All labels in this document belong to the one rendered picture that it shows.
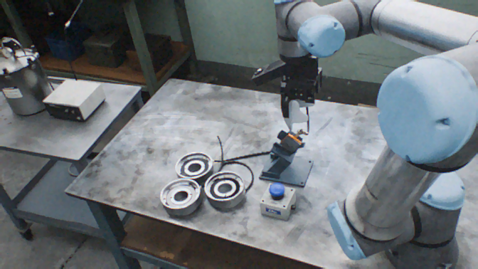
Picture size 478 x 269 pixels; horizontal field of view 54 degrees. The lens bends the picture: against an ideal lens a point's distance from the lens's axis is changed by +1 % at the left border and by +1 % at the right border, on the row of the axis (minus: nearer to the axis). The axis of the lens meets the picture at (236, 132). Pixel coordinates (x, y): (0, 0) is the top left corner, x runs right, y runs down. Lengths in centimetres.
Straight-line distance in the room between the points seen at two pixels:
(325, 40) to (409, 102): 35
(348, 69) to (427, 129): 230
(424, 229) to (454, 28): 40
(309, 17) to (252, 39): 206
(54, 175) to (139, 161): 109
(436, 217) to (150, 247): 89
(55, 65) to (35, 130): 143
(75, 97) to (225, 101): 62
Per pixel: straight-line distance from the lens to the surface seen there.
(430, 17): 80
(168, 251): 149
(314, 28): 87
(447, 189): 96
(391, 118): 59
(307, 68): 104
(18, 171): 297
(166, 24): 321
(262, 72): 110
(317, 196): 122
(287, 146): 121
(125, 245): 156
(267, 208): 116
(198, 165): 132
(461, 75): 55
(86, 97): 188
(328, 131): 141
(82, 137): 181
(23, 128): 200
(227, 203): 119
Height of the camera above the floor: 171
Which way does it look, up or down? 39 degrees down
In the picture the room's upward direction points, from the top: 10 degrees counter-clockwise
